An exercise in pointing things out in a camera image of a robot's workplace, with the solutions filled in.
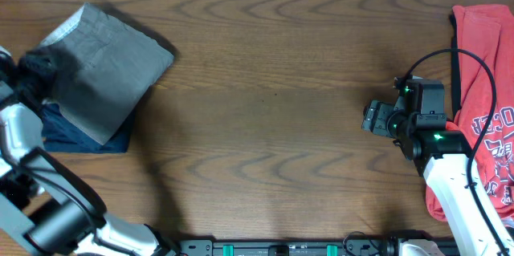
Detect black garment under red shirt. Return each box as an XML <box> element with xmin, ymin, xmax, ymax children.
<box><xmin>449</xmin><ymin>14</ymin><xmax>461</xmax><ymax>117</ymax></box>

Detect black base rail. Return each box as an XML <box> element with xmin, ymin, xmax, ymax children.
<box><xmin>176</xmin><ymin>230</ymin><xmax>461</xmax><ymax>256</ymax></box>

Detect folded navy blue shorts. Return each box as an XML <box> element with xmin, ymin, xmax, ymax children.
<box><xmin>42</xmin><ymin>104</ymin><xmax>136</xmax><ymax>154</ymax></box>

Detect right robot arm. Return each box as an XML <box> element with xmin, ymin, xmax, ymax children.
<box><xmin>362</xmin><ymin>97</ymin><xmax>513</xmax><ymax>255</ymax></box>

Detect grey shorts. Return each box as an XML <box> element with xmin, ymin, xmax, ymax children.
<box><xmin>32</xmin><ymin>3</ymin><xmax>174</xmax><ymax>144</ymax></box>

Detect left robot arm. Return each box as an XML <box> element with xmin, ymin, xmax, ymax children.
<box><xmin>1</xmin><ymin>50</ymin><xmax>181</xmax><ymax>255</ymax></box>

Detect red printed t-shirt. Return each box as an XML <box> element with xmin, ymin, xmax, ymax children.
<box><xmin>447</xmin><ymin>4</ymin><xmax>513</xmax><ymax>219</ymax></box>

